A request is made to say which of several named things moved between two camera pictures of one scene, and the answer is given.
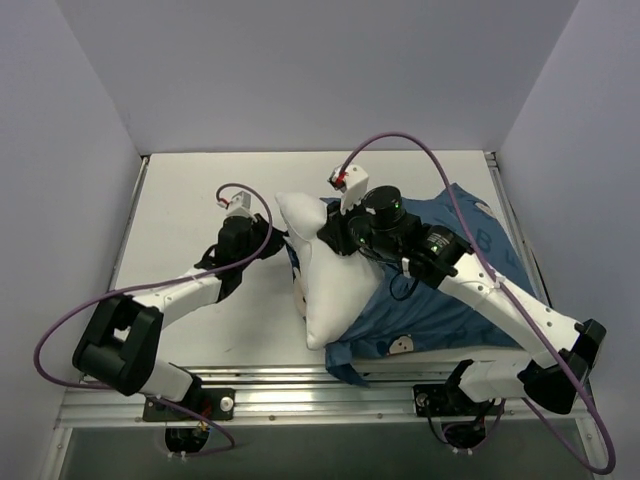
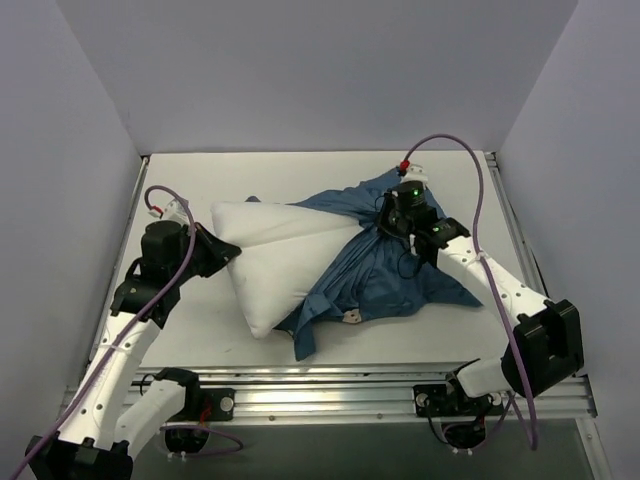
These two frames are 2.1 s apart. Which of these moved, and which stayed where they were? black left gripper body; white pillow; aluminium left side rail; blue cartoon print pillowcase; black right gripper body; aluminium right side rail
Moved: white pillow; black right gripper body; blue cartoon print pillowcase; black left gripper body
Stayed: aluminium right side rail; aluminium left side rail
